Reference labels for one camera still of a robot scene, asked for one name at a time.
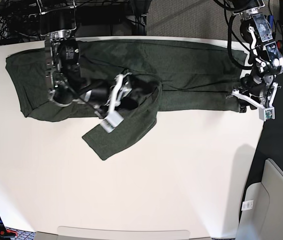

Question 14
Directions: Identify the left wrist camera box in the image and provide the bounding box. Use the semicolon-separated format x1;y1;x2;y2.
258;107;275;122

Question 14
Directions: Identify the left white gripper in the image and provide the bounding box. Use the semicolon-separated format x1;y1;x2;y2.
228;78;279;113

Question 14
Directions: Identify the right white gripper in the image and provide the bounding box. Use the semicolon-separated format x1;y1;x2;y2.
93;72;159;119

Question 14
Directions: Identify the blue handled tool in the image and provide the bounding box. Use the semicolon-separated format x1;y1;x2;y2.
267;14;275;33

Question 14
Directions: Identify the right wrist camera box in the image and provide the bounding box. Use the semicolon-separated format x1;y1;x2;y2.
99;111;124;133

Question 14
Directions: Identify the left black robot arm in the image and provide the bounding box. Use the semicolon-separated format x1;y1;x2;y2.
215;0;283;119

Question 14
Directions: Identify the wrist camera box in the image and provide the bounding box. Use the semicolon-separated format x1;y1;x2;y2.
99;111;124;133
258;107;275;122

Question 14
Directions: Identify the green long-sleeve T-shirt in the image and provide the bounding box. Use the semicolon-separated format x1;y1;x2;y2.
5;39;241;160

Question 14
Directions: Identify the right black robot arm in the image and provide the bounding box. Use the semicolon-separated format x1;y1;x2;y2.
37;0;158;122

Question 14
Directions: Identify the grey plastic bin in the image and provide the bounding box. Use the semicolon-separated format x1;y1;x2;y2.
235;158;283;240

